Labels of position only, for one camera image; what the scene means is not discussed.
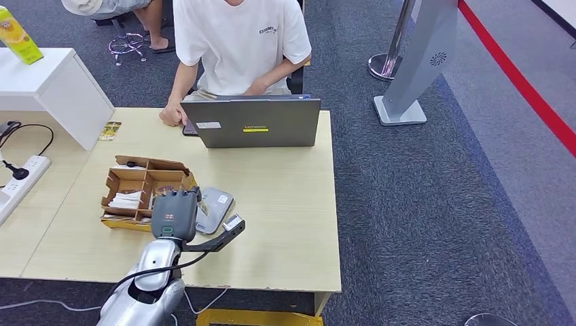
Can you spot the small grey device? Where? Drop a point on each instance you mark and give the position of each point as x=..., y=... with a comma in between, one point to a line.
x=8, y=126

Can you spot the grey laptop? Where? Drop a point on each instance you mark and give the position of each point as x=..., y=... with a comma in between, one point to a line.
x=256, y=126

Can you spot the black phone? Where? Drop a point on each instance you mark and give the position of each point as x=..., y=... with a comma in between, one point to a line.
x=189, y=129

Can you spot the chrome stool base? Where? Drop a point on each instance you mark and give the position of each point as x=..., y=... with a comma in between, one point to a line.
x=127, y=45

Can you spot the person's right forearm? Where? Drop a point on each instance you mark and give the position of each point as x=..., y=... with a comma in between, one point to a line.
x=180, y=85

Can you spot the white shelf riser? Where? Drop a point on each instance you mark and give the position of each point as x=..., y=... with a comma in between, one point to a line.
x=54, y=85

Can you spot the black plug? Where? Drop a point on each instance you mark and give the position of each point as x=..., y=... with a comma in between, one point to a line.
x=18, y=172

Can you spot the chrome stanchion post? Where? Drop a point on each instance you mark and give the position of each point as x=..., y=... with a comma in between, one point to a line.
x=395, y=40

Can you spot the person's left hand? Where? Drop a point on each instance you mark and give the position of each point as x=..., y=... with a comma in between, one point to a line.
x=256, y=87

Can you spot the black sandal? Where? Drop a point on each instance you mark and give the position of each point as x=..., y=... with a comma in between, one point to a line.
x=163, y=47

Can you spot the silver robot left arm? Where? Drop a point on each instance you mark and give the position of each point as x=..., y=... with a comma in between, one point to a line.
x=153, y=265

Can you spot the cardboard divided organizer box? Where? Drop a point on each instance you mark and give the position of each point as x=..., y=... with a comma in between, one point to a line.
x=130, y=180

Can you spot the white power strip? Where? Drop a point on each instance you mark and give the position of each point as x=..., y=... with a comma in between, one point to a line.
x=22, y=182

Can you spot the grey kiosk stand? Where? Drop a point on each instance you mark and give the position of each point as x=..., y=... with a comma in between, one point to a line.
x=420, y=58

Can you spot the person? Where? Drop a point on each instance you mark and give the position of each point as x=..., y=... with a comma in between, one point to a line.
x=238, y=45
x=148, y=22

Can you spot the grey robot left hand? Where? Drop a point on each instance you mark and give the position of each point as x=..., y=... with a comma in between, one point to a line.
x=173, y=216

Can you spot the white card stack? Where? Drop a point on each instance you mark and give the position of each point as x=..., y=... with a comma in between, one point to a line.
x=126, y=200

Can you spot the yellow green drink carton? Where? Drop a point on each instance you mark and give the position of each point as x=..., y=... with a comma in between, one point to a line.
x=18, y=36

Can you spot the person's right hand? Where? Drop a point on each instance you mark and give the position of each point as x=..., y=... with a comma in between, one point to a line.
x=172, y=114

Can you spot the grey card reader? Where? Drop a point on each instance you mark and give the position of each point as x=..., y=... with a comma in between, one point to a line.
x=216, y=211

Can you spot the person's left forearm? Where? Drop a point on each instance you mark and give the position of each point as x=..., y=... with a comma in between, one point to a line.
x=288, y=67

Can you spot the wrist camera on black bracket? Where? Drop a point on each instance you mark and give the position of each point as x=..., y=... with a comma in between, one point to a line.
x=231, y=222

